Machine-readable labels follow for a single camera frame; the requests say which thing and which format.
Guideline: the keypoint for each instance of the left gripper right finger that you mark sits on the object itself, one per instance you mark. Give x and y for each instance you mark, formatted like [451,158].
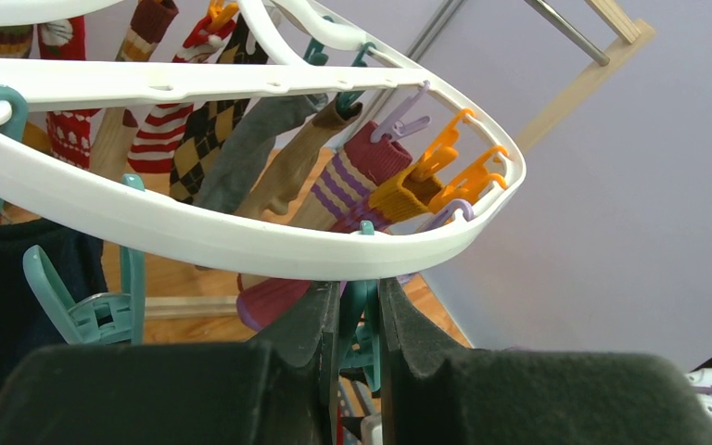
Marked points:
[437,391]

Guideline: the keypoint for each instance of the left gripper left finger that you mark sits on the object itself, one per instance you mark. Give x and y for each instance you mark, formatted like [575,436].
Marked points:
[278,387]

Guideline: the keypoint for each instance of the teal clothes peg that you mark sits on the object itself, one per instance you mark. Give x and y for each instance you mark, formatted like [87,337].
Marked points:
[359,331]

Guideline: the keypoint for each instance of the lilac clothes peg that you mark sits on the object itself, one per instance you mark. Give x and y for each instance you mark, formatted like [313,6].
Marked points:
[393,128]

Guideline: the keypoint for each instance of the white oval clip hanger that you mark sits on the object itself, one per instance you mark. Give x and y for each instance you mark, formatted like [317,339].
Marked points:
[56,116]

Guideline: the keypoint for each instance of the purple mustard hanging sock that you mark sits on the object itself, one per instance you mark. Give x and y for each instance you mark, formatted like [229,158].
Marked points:
[368,180]

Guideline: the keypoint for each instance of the olive tan hanging sock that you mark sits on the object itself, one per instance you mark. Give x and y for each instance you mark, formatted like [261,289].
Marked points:
[282,180]

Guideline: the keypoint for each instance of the orange clothes peg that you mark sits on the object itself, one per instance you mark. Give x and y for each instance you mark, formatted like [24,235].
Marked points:
[441,151]

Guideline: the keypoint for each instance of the grey hanging sock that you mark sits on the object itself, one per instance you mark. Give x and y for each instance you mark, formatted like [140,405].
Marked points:
[245,152]

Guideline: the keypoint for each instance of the red white striped sock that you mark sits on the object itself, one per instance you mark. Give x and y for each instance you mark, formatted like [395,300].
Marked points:
[154,144]

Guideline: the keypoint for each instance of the argyle brown hanging sock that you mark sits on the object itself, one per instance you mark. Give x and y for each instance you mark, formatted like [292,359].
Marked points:
[208,127]

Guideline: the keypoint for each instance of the navy hanging sock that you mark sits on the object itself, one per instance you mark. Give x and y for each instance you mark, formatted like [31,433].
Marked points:
[24,326]

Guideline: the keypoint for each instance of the metal rack rod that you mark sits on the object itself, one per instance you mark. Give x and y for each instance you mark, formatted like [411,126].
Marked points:
[569,31]

